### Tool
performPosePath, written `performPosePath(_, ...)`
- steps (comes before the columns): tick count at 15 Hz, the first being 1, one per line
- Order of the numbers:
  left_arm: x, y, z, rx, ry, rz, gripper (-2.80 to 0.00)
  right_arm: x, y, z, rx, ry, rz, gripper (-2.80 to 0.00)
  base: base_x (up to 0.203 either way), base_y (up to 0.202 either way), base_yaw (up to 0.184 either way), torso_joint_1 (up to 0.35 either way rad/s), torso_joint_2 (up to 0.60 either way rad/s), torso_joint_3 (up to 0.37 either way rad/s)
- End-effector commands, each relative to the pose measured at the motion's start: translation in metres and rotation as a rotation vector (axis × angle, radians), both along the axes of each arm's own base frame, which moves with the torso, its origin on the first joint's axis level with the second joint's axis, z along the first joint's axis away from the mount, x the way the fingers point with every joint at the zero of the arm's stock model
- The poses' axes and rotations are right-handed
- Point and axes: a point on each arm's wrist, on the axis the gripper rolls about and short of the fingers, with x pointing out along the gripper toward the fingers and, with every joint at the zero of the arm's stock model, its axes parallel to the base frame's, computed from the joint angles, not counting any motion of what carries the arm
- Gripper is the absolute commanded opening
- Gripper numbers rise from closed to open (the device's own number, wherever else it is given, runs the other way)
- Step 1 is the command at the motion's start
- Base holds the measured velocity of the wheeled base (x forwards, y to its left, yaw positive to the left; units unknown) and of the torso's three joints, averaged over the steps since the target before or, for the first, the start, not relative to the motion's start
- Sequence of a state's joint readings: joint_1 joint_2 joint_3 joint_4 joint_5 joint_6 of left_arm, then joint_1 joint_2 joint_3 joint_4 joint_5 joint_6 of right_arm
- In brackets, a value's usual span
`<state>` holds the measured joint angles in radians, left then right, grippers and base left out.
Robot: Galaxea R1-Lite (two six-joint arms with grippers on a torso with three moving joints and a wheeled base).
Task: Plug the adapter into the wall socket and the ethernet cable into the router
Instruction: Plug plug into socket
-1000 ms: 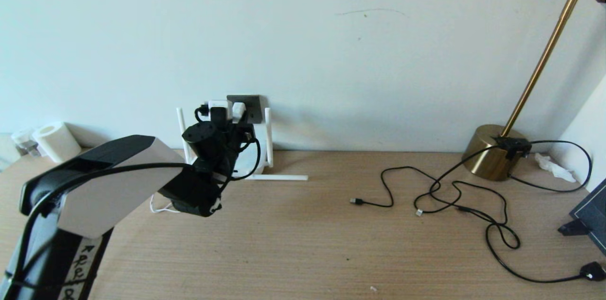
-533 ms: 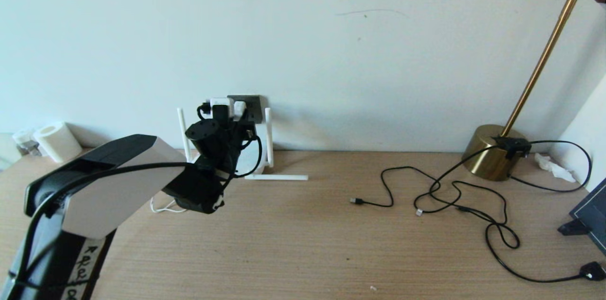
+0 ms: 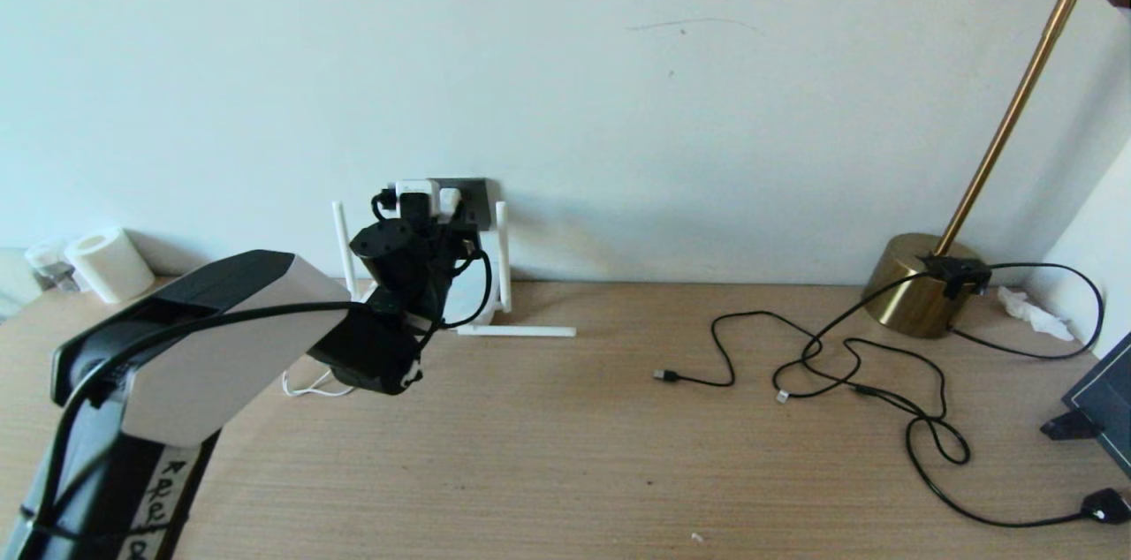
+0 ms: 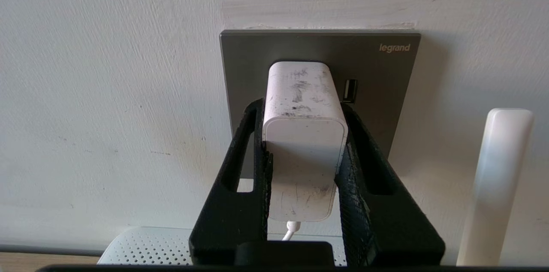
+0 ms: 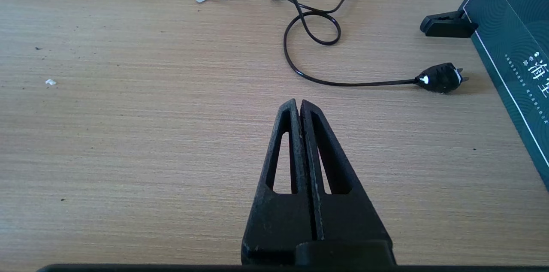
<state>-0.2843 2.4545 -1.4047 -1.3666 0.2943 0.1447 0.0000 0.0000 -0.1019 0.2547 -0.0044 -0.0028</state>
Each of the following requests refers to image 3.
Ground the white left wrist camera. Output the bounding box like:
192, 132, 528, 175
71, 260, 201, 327
393, 179, 440, 222

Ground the brass desk lamp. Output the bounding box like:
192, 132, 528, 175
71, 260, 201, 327
862, 0, 1131, 340

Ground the clear plastic jar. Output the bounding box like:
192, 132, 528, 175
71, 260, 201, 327
25, 240, 79, 291

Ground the grey wall socket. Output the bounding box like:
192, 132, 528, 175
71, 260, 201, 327
424, 178, 492, 232

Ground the white paper roll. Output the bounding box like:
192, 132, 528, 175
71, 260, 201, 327
64, 227, 156, 305

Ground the white power adapter with cord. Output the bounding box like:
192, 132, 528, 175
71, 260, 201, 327
283, 187, 464, 399

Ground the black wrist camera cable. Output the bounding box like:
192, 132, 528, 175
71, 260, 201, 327
22, 189, 493, 543

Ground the white router with antennas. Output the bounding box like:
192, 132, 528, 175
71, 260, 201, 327
331, 200, 577, 340

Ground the black lamp cord with plug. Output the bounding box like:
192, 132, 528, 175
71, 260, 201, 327
771, 255, 1131, 530

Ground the dark teal printed box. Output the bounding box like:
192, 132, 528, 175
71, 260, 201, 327
1063, 332, 1131, 481

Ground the black USB cable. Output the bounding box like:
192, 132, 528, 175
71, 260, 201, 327
655, 311, 951, 421

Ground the crumpled white tissue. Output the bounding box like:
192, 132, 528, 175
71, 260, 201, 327
996, 286, 1075, 343

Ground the black clip stand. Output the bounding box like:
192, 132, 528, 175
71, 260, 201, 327
1039, 408, 1105, 442

